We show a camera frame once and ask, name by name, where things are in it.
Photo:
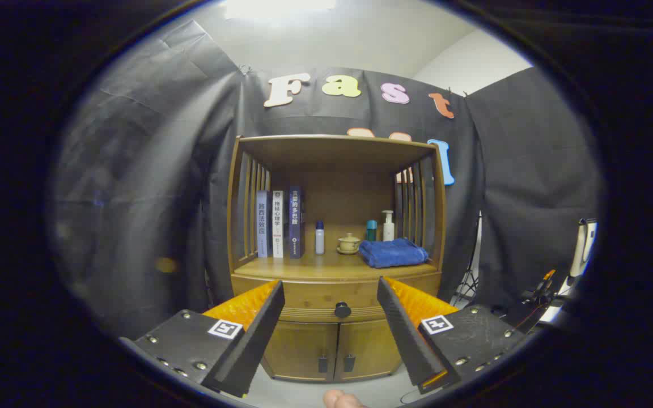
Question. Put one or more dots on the teal bottle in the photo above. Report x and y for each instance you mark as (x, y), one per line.
(371, 231)

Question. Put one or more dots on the wooden cabinet door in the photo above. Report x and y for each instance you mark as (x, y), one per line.
(369, 348)
(304, 348)

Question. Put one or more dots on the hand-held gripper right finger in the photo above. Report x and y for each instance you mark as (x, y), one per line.
(400, 328)

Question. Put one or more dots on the dark blue book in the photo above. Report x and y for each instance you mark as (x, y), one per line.
(296, 224)

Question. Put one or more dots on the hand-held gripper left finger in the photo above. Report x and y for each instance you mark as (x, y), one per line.
(258, 334)

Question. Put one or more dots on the white appliance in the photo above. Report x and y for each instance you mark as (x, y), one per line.
(582, 246)

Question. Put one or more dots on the black clamp with orange tip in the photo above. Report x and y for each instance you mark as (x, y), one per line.
(541, 290)

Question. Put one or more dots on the black tripod stand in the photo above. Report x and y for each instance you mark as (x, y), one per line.
(468, 283)

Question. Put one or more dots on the pale blue book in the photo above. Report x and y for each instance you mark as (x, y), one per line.
(262, 226)

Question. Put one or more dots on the wooden countertop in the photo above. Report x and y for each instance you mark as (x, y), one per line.
(326, 266)

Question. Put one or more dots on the small white blue-capped bottle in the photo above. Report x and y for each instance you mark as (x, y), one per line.
(319, 241)

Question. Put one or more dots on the wooden cabinet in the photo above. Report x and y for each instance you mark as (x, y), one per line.
(332, 153)

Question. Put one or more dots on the wooden drawer with black knob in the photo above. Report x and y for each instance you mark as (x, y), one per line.
(326, 292)

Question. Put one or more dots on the white book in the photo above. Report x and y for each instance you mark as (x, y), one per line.
(278, 226)

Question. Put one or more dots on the white pump bottle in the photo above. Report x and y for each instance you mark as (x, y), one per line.
(388, 229)

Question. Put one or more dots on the folded blue towel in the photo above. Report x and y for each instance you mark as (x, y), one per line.
(393, 253)

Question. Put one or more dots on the beige lidded teacup with saucer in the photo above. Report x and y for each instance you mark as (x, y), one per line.
(349, 245)

